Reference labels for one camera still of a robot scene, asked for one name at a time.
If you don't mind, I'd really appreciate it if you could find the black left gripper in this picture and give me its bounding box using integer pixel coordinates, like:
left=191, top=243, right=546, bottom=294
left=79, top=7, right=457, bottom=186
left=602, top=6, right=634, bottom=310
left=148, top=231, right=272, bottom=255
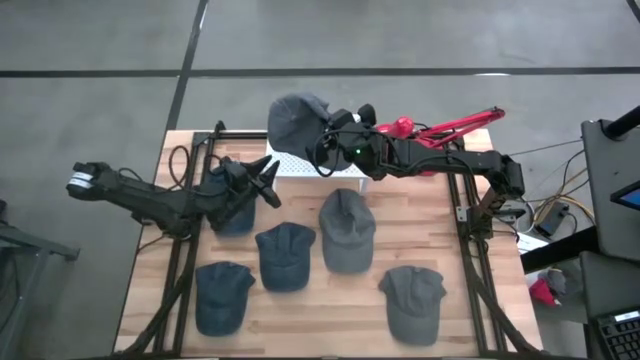
left=209, top=154, right=283, bottom=232

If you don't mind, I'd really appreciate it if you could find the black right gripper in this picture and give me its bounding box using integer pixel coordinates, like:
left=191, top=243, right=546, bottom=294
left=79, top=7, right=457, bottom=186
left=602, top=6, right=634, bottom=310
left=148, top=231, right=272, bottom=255
left=324, top=107, right=391, bottom=181

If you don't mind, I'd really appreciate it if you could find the dark blue baseball cap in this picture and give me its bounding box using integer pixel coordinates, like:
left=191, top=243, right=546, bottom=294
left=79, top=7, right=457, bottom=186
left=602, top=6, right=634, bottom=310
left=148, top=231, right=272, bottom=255
left=254, top=221, right=317, bottom=294
left=202, top=164, right=257, bottom=237
left=194, top=261, right=257, bottom=337

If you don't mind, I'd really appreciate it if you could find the grey baseball cap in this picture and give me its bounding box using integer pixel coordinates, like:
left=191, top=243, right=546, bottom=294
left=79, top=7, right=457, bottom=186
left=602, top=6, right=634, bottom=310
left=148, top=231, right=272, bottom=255
left=318, top=188, right=377, bottom=275
left=378, top=265, right=448, bottom=347
left=267, top=92, right=354, bottom=174

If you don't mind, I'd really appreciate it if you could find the white perforated metal shelf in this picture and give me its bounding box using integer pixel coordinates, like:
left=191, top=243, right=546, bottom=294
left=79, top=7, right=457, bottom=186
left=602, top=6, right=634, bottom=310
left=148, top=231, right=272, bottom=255
left=263, top=142, right=371, bottom=195

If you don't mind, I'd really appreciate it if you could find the red desk lamp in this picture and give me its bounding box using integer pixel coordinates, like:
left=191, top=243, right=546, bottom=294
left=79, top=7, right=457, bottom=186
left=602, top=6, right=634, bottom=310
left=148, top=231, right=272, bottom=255
left=374, top=106, right=506, bottom=177

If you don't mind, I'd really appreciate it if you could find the white paper sheet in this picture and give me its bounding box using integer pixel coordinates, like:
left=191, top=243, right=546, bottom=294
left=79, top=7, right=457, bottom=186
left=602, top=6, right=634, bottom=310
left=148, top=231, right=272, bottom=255
left=517, top=232, right=550, bottom=256

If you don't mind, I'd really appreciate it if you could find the black power adapter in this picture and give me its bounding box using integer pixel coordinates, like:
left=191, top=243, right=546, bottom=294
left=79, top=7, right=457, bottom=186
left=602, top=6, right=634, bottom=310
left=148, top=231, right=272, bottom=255
left=534, top=201, right=571, bottom=239

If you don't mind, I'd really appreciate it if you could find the black desk beam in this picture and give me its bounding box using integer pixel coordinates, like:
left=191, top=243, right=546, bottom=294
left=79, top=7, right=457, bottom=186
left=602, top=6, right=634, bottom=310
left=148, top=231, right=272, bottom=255
left=519, top=227, right=601, bottom=274

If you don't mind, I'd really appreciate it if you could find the red cloth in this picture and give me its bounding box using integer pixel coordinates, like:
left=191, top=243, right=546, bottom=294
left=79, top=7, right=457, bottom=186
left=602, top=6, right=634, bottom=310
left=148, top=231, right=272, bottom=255
left=529, top=278, right=559, bottom=307

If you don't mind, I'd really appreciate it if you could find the grey cloth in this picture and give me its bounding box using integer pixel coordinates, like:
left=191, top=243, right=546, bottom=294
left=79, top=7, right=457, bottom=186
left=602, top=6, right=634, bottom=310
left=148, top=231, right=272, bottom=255
left=544, top=268, right=569, bottom=296

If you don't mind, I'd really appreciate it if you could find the grey metal table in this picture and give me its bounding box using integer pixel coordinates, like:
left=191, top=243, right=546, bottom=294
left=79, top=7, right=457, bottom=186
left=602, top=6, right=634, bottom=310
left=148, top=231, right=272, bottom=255
left=0, top=219, right=81, bottom=360

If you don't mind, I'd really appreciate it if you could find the black monitor pole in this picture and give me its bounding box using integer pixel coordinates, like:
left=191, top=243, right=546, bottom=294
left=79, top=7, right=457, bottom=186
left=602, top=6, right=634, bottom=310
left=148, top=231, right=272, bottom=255
left=602, top=104, right=640, bottom=141

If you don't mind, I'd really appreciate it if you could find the black desk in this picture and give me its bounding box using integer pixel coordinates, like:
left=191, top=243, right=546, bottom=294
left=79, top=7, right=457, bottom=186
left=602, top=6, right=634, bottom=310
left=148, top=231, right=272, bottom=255
left=579, top=118, right=640, bottom=360

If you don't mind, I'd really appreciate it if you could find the computer monitor blue screen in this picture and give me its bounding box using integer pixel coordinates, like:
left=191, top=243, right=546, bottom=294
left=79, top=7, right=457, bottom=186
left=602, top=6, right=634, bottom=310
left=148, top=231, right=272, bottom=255
left=609, top=179, right=640, bottom=211

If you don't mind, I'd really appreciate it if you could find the black keyboard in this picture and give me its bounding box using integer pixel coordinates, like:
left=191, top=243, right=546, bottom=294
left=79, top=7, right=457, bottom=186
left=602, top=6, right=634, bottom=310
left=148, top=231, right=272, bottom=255
left=594, top=309, right=640, bottom=360

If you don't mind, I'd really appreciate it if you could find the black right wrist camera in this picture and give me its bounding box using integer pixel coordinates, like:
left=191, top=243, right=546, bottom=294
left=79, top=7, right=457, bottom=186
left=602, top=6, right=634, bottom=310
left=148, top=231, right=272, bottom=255
left=356, top=103, right=377, bottom=127

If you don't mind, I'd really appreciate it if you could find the black cable loop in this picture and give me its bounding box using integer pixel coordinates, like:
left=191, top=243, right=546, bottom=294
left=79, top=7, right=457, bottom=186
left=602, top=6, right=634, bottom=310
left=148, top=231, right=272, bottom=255
left=168, top=144, right=194, bottom=191

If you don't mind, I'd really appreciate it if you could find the thin grey cable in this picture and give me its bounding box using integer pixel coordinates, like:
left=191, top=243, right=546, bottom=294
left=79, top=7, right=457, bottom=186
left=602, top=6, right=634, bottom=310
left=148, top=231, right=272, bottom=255
left=499, top=138, right=585, bottom=159

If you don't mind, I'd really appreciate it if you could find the yellow cable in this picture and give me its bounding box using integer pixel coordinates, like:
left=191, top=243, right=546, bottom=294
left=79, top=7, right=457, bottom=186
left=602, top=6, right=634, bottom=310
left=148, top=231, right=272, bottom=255
left=532, top=167, right=596, bottom=226

